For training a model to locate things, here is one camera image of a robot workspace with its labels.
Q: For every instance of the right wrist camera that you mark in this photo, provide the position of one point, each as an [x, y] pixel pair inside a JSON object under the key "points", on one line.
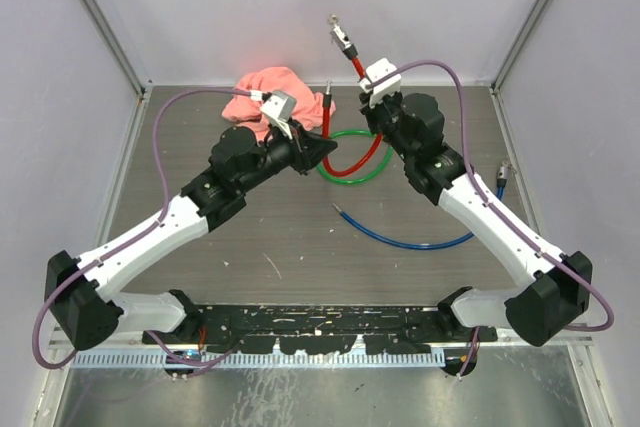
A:
{"points": [[381, 79]]}

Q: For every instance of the blue cable lock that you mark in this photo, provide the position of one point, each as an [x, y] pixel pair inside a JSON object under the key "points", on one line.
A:
{"points": [[502, 178]]}

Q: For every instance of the pink cloth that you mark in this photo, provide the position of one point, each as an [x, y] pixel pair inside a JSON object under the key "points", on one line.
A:
{"points": [[244, 112]]}

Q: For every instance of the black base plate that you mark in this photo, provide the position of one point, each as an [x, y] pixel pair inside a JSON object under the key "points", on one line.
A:
{"points": [[254, 329]]}

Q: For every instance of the slotted cable duct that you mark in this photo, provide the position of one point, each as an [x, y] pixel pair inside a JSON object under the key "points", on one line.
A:
{"points": [[358, 358]]}

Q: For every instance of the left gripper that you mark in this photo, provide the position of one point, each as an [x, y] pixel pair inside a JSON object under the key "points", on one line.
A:
{"points": [[308, 148]]}

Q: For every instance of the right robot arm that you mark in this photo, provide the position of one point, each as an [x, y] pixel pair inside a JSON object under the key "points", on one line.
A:
{"points": [[550, 289]]}

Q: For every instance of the green cable lock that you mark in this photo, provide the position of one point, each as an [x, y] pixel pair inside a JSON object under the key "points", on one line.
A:
{"points": [[344, 181]]}

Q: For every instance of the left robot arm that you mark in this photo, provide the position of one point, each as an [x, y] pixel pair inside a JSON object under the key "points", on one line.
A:
{"points": [[85, 293]]}

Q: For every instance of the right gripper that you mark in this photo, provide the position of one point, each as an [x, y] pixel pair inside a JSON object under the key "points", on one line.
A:
{"points": [[370, 112]]}

